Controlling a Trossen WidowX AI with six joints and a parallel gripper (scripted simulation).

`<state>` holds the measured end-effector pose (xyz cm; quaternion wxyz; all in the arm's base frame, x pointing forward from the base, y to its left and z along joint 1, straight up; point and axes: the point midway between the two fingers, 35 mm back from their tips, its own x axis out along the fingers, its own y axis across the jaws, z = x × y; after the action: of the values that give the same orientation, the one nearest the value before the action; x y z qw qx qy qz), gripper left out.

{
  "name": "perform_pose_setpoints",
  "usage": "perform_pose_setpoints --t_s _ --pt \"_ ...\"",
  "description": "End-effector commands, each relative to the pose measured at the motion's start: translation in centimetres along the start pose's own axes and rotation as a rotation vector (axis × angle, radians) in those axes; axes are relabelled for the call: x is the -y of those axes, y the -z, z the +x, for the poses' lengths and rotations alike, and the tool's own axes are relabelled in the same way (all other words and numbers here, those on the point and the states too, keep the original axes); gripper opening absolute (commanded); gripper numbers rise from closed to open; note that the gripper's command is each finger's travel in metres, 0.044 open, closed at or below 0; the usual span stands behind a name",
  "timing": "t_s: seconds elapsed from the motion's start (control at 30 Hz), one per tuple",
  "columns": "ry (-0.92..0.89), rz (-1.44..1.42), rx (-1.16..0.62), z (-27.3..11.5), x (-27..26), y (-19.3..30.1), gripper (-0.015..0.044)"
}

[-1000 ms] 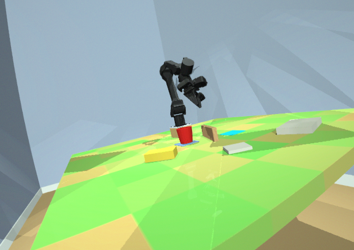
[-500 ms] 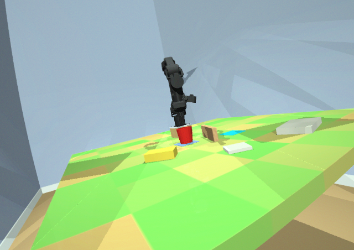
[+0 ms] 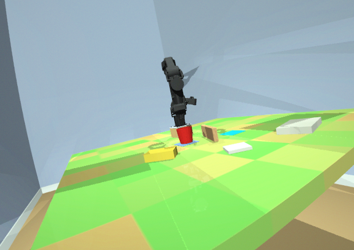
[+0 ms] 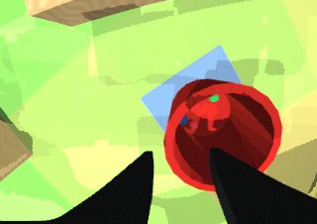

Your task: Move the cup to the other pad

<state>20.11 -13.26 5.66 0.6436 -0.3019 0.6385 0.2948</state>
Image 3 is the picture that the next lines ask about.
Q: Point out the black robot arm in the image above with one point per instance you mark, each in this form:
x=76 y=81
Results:
x=174 y=76

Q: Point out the red cup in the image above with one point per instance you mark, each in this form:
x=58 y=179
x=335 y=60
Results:
x=185 y=134

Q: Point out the tan wooden bar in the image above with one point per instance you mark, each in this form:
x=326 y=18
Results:
x=209 y=132

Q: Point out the white rectangular block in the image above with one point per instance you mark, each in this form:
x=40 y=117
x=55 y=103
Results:
x=299 y=126

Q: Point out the white flat square tile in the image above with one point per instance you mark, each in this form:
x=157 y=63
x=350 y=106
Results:
x=238 y=147

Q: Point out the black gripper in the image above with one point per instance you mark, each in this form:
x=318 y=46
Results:
x=179 y=106

